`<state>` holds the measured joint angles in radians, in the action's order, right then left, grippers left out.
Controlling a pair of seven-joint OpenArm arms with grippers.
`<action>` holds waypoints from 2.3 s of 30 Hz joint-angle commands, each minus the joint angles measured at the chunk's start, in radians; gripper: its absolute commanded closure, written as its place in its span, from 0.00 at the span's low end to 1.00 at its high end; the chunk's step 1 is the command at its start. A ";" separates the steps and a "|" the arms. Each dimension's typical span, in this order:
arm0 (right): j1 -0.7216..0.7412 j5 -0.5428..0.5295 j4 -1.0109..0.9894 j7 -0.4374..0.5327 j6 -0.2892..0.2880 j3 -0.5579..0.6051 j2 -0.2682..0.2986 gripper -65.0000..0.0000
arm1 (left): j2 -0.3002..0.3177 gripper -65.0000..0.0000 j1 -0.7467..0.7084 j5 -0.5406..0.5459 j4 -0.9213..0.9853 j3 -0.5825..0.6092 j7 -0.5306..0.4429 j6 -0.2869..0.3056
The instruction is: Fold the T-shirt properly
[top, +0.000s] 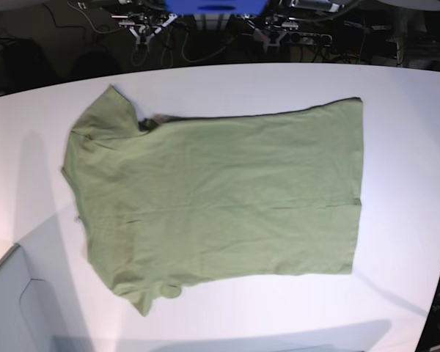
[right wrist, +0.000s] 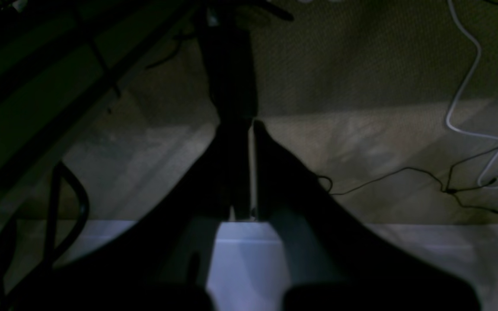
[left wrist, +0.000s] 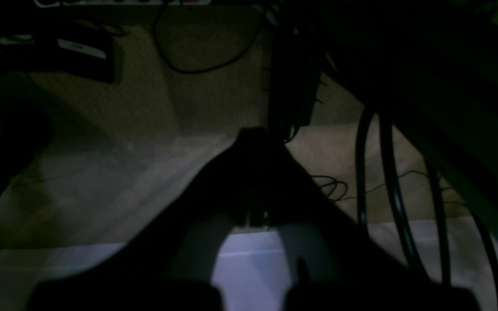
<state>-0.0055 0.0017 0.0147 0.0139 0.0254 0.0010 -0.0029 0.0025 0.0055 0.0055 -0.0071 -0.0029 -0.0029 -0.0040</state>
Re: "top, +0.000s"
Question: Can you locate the grey cabinet corner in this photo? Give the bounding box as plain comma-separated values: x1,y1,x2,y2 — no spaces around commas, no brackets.
0,244,91,351

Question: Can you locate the grey cable loop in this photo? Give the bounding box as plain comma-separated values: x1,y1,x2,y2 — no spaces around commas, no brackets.
131,14,239,67

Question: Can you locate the blue plastic box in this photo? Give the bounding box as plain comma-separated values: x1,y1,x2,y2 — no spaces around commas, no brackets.
165,0,268,15

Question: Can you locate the black power strip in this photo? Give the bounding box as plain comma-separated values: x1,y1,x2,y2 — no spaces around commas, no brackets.
265,31,333,47

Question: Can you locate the green T-shirt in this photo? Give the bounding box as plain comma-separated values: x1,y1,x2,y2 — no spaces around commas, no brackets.
62,87,364,316

